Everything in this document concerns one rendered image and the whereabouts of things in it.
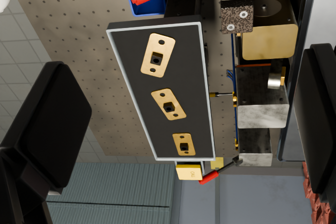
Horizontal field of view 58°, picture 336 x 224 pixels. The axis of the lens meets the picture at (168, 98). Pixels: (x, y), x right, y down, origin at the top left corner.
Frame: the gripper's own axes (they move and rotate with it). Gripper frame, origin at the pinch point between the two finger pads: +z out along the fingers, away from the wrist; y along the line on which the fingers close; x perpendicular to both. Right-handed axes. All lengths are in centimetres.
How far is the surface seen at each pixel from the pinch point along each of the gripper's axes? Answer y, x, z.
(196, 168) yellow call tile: -6, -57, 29
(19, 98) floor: -168, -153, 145
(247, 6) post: 5.1, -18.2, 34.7
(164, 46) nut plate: -7.4, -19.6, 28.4
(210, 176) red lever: -4, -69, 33
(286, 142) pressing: 18, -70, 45
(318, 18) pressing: 19, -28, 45
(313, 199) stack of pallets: 63, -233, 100
